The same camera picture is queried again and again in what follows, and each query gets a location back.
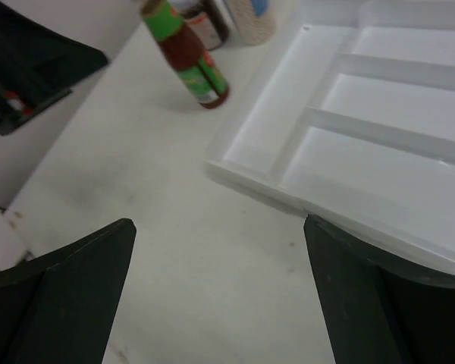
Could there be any white divided organizer tray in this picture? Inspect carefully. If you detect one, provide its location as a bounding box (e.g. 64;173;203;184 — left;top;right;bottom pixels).
206;1;455;273

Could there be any red chili sauce bottle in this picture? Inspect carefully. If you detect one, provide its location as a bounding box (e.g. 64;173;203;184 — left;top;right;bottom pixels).
140;1;230;109

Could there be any white peppercorn jar blue label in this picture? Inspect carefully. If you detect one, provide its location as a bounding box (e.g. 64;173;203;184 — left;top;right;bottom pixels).
224;0;276;46

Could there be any dark sauce jar white lid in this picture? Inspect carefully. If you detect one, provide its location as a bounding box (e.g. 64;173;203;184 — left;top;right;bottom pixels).
178;1;230;51

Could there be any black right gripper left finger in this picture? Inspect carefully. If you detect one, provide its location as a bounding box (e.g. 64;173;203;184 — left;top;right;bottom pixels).
0;218;137;363

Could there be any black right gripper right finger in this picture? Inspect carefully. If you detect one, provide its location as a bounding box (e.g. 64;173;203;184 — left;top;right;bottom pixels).
304;215;455;363

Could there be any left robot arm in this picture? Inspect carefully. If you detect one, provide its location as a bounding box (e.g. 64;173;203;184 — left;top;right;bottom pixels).
0;2;109;136

